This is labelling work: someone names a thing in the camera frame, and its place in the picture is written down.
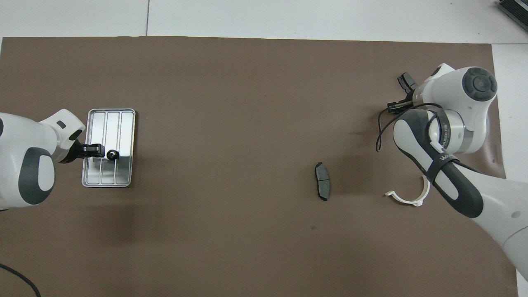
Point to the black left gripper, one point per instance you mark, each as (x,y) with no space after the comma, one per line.
(76,152)

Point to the black bearing gear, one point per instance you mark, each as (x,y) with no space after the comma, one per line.
(112,155)

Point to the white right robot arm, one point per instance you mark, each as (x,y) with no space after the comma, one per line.
(458,123)

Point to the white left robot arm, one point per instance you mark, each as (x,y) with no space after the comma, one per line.
(24,156)

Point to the silver metal tray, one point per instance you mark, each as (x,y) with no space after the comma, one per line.
(123,132)

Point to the brown table mat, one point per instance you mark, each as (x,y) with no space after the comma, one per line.
(227,227)

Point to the slim dark brake pad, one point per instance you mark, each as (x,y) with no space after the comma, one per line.
(322,181)

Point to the wide dark brake pad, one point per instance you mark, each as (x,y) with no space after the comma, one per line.
(407,82)

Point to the dark ribbed metal object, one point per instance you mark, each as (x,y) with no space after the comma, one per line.
(515,10)

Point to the white curved plastic bracket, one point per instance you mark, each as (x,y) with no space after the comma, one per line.
(406,200)

